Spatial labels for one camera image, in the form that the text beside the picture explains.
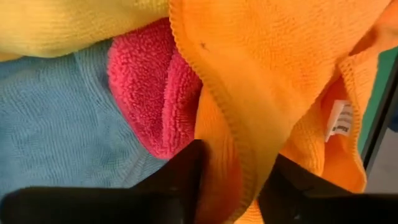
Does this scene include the yellow microfiber towel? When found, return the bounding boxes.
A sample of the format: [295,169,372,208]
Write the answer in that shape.
[0,0,175,62]

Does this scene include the blue microfiber towel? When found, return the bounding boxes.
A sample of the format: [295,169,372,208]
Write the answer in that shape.
[0,39,170,200]

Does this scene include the orange microfiber towel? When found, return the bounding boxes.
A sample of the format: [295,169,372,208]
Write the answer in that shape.
[167,0,398,224]

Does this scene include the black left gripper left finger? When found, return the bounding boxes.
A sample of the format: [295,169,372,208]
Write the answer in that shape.
[0,139,208,224]

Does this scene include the pink microfiber towel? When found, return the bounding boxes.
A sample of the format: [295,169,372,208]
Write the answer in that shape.
[107,17,205,160]

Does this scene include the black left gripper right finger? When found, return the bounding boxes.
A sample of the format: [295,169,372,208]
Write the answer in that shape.
[257,153,398,224]

